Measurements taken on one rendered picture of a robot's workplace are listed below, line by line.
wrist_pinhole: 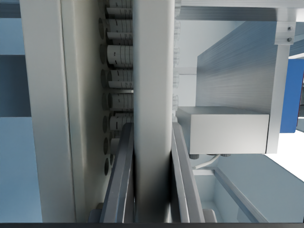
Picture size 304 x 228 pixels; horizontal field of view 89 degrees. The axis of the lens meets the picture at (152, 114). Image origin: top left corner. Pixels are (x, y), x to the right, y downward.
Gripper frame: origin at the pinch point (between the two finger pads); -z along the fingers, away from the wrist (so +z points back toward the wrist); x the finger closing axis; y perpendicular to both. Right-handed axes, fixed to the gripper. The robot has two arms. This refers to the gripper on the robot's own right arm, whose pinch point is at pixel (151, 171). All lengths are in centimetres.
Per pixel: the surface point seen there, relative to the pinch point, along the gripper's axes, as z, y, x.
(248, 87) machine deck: -36.7, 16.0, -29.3
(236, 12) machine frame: -32.8, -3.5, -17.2
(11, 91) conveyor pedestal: -38, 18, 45
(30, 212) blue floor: -42, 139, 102
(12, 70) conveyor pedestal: -42, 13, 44
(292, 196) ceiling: -83, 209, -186
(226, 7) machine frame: -31.2, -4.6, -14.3
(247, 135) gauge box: -22.0, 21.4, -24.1
